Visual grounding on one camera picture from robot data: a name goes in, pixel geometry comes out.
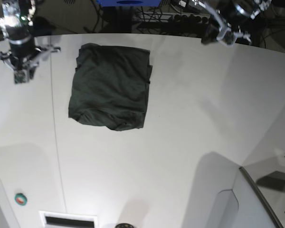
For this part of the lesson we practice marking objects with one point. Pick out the green red emergency button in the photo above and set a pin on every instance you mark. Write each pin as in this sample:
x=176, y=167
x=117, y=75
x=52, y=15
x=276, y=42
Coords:
x=20, y=199

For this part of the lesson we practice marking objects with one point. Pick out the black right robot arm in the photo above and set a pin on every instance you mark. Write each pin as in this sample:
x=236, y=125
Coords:
x=17, y=28

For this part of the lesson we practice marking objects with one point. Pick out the black round knob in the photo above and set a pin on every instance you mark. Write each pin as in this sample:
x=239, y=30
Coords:
x=124, y=225

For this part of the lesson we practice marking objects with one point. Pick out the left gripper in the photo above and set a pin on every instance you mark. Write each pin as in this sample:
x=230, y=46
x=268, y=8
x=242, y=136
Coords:
x=225, y=24

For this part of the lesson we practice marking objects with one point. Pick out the dark green t-shirt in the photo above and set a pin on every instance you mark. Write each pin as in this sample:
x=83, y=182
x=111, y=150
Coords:
x=110, y=87

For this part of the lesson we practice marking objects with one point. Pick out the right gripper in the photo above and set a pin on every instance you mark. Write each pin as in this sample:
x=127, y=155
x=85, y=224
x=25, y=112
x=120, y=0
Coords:
x=24, y=57

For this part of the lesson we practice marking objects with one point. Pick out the white power strip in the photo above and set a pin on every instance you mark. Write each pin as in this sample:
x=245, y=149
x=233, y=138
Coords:
x=170, y=17

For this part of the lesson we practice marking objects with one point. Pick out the grey monitor frame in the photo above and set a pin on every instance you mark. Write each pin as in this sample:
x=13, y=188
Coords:
x=274, y=219

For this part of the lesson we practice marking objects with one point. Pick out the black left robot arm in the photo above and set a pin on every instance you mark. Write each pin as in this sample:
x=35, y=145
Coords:
x=253, y=8

